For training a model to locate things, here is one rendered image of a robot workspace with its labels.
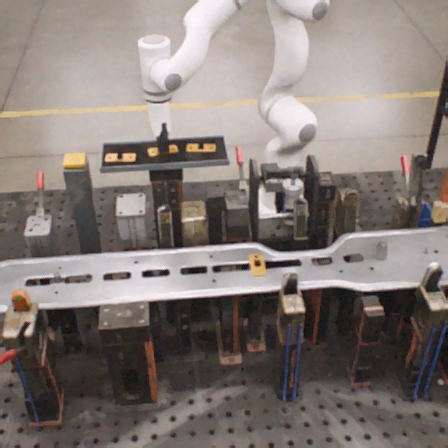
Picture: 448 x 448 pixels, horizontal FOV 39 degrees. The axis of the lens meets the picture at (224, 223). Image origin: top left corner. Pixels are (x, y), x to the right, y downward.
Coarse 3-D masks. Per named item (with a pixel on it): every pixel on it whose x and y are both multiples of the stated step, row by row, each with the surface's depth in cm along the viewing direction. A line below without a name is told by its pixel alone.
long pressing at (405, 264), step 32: (64, 256) 174; (96, 256) 174; (128, 256) 175; (160, 256) 175; (192, 256) 174; (224, 256) 174; (288, 256) 174; (320, 256) 174; (416, 256) 174; (0, 288) 165; (32, 288) 165; (64, 288) 165; (96, 288) 165; (128, 288) 165; (160, 288) 165; (192, 288) 165; (224, 288) 165; (256, 288) 165; (320, 288) 166; (352, 288) 165; (384, 288) 165
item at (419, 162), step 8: (416, 160) 174; (424, 160) 171; (416, 168) 176; (424, 168) 172; (416, 176) 177; (408, 184) 179; (416, 184) 178; (408, 192) 179; (416, 192) 180; (408, 200) 180; (416, 200) 181; (408, 208) 181; (416, 208) 182
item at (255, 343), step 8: (248, 264) 175; (256, 296) 177; (248, 304) 187; (256, 304) 179; (248, 312) 188; (256, 312) 181; (248, 320) 190; (256, 320) 183; (248, 328) 192; (256, 328) 185; (248, 336) 190; (256, 336) 187; (248, 344) 188; (256, 344) 188; (264, 344) 188
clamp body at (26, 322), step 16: (32, 304) 153; (16, 320) 149; (32, 320) 149; (16, 336) 146; (32, 336) 146; (32, 352) 149; (48, 352) 163; (16, 368) 152; (32, 368) 153; (48, 368) 161; (32, 384) 158; (48, 384) 162; (32, 400) 161; (48, 400) 162; (64, 400) 174; (32, 416) 165; (48, 416) 166
